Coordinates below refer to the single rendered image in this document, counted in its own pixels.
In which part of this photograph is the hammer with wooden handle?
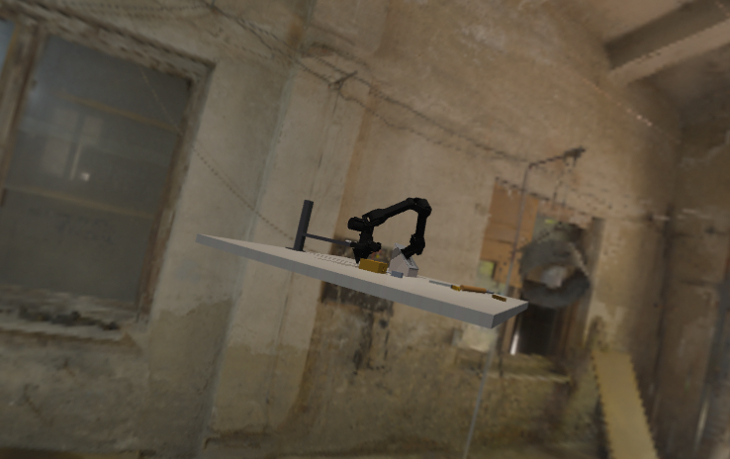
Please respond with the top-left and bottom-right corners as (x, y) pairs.
(459, 285), (494, 294)

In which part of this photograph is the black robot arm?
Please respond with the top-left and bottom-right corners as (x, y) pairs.
(347, 197), (432, 259)

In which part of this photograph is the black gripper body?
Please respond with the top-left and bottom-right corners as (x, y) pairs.
(350, 232), (376, 252)

